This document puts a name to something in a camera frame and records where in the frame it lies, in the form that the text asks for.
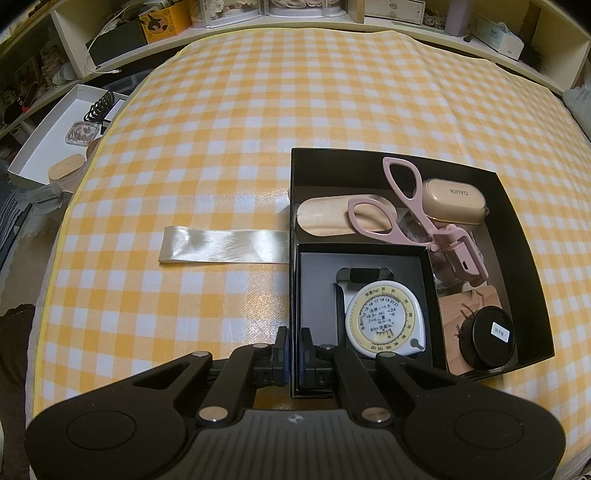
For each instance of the square wooden coaster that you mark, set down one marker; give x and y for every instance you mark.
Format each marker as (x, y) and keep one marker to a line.
(450, 318)

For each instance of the black feather trim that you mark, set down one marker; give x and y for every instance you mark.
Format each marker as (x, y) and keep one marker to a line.
(538, 57)

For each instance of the black round jar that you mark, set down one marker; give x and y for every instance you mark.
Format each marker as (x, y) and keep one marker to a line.
(489, 337)

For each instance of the small black box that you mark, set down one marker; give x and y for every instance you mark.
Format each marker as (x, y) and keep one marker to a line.
(318, 286)

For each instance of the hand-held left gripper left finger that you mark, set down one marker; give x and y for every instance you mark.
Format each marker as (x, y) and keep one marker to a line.
(284, 357)

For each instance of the round wooden lid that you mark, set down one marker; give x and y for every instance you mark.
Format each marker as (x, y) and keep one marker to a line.
(67, 170)

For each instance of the wooden shelf unit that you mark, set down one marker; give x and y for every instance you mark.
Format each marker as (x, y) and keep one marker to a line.
(74, 50)

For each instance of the black storage box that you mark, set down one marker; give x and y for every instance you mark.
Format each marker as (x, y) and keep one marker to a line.
(117, 44)

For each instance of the oval wooden box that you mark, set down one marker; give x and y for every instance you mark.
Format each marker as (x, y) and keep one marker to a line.
(323, 217)

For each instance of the clear doll display case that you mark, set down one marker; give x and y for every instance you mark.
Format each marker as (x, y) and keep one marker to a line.
(226, 8)
(304, 5)

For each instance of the yellow printed box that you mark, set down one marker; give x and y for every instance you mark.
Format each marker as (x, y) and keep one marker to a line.
(164, 23)

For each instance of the beige satin ribbon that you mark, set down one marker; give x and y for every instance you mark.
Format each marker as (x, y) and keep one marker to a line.
(221, 244)

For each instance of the clear plastic nail case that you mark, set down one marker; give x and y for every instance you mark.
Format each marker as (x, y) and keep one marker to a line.
(445, 272)

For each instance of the large black box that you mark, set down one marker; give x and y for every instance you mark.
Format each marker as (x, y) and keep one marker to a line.
(341, 170)

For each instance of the small clear nail case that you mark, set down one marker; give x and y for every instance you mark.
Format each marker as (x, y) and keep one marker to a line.
(83, 134)

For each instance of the purple box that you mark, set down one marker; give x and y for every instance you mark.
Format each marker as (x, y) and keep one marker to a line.
(458, 16)

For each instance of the white drawer organizer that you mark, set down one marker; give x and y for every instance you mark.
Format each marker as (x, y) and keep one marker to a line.
(395, 9)

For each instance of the round white measuring tape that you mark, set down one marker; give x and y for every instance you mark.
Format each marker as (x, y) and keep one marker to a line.
(383, 318)

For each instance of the white tray box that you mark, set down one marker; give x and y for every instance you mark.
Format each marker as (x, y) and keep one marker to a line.
(46, 134)

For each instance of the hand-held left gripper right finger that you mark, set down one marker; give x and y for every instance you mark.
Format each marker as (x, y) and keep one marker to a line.
(303, 357)

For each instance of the black hair claw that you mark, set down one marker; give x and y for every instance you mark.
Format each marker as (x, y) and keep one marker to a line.
(99, 108)

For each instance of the white tissue box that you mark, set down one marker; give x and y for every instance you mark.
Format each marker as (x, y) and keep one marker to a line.
(496, 34)

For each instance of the beige earbud case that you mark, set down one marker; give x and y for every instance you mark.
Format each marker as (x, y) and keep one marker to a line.
(455, 201)

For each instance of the yellow checked blanket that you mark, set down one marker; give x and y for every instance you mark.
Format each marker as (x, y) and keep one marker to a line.
(231, 138)

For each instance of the clear plastic storage box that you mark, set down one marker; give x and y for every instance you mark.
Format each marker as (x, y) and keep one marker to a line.
(41, 196)

